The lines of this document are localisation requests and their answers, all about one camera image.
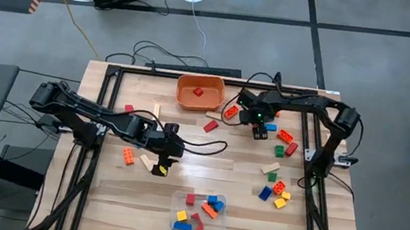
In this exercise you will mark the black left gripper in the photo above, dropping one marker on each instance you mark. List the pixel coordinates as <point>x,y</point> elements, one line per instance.
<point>169,148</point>

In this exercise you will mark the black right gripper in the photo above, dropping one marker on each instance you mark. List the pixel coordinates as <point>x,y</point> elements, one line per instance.
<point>264,103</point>

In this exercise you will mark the small yellow block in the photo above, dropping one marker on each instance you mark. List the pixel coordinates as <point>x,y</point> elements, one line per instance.
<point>162,170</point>

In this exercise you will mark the blue block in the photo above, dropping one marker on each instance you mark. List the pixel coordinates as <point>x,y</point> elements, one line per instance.
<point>219,206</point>
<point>271,127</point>
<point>265,193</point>
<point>212,199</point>

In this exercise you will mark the orange rectangular brick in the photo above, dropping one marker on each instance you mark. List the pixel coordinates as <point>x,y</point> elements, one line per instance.
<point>209,210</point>
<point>128,156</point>
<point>231,112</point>
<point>285,136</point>

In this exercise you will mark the green rectangular brick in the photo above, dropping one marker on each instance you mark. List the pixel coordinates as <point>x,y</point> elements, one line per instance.
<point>279,151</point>

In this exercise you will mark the small red block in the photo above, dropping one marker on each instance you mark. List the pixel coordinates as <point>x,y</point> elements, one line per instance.
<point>198,91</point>
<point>129,108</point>
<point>190,199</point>

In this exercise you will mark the yellow square brick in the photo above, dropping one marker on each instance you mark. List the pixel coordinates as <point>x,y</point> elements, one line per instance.
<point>181,215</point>
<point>280,203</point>

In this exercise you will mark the wooden block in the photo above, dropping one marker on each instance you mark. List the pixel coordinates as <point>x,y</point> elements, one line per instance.
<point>146,162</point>
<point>156,110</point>
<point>270,167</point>

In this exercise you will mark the orange square brick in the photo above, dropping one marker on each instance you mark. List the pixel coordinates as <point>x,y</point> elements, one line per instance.
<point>279,187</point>

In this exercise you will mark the long blue brick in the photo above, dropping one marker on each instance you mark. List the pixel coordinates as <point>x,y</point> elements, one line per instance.
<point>182,226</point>

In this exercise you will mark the amber square brick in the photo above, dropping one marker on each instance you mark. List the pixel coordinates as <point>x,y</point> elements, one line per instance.
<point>286,195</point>

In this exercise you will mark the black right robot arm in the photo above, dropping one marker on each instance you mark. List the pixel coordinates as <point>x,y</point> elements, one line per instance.
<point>310,102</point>

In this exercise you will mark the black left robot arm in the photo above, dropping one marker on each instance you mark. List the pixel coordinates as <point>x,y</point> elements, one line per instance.
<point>82,109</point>

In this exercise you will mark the flat wooden plank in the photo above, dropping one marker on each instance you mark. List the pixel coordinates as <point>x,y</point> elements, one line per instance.
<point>213,115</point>

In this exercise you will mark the red wedge block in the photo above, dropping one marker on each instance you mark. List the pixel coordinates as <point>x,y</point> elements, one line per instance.
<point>210,126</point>

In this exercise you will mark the red L-shaped block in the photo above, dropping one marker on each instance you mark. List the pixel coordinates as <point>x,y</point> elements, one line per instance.
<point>197,223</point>

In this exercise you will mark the orange plastic basket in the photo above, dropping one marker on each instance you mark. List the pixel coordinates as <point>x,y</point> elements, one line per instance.
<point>201,84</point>

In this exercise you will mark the black power strip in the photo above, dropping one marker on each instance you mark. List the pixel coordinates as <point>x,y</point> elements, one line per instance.
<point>195,68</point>

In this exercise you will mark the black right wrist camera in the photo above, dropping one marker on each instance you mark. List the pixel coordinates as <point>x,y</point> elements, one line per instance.
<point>246,117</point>

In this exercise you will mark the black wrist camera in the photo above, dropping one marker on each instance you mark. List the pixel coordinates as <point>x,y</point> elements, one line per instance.
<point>246,117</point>
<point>172,128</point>

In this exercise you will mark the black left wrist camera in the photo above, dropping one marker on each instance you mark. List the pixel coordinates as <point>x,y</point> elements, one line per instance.
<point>172,128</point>

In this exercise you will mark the black aluminium table frame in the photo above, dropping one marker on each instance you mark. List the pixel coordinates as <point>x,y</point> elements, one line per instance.
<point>155,73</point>

